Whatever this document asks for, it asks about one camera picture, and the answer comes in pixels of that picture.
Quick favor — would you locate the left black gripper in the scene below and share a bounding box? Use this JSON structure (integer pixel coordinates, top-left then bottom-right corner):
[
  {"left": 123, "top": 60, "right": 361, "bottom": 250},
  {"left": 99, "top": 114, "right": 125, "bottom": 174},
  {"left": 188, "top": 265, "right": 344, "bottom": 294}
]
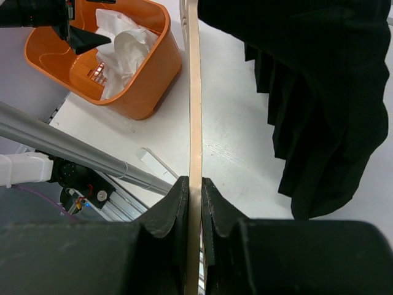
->
[{"left": 51, "top": 0, "right": 111, "bottom": 55}]

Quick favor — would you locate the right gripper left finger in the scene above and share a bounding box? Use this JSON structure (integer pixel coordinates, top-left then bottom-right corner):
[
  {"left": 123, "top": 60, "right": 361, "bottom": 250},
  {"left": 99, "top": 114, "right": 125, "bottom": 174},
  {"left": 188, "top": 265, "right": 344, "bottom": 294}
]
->
[{"left": 1, "top": 176, "right": 189, "bottom": 294}]

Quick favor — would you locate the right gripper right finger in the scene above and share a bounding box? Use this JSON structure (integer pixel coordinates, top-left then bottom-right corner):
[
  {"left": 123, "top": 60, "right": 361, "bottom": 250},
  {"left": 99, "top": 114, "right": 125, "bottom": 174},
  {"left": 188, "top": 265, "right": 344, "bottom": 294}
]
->
[{"left": 202, "top": 178, "right": 392, "bottom": 294}]

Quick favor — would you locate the white pleated skirt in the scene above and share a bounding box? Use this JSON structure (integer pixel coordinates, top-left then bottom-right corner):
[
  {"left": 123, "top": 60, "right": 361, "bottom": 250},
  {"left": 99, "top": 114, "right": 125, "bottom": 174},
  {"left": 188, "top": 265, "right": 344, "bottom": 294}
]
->
[{"left": 95, "top": 9, "right": 158, "bottom": 100}]

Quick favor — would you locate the beige wooden hanger front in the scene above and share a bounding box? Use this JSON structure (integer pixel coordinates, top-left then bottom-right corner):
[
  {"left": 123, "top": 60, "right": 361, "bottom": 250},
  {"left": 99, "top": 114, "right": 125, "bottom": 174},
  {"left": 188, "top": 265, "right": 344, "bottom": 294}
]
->
[{"left": 179, "top": 1, "right": 203, "bottom": 294}]

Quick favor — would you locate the black garment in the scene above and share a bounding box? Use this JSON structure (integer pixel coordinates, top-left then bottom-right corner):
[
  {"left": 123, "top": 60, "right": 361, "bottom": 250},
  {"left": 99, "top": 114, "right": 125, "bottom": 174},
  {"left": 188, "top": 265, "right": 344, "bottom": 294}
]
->
[{"left": 197, "top": 1, "right": 391, "bottom": 220}]

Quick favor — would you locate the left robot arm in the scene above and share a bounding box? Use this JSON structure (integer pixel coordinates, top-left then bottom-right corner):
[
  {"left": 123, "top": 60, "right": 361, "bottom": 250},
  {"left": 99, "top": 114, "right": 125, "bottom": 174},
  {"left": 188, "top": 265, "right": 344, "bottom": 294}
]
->
[{"left": 1, "top": 1, "right": 111, "bottom": 209}]

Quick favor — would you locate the silver clothes rack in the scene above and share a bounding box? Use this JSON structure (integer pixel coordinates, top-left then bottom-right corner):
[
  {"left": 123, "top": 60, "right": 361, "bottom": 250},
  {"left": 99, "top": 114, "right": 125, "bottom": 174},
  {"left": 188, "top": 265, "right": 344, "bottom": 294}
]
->
[{"left": 1, "top": 103, "right": 172, "bottom": 195}]

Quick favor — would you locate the aluminium mounting rail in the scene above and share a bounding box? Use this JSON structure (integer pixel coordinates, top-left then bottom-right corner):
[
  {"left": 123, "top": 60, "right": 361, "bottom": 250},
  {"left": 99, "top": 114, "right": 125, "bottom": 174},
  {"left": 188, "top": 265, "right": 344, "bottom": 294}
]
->
[{"left": 15, "top": 144, "right": 151, "bottom": 222}]

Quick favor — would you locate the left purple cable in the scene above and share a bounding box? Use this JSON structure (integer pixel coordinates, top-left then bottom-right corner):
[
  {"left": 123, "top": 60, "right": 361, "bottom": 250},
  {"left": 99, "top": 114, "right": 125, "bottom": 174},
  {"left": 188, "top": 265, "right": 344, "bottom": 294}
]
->
[{"left": 12, "top": 184, "right": 81, "bottom": 222}]

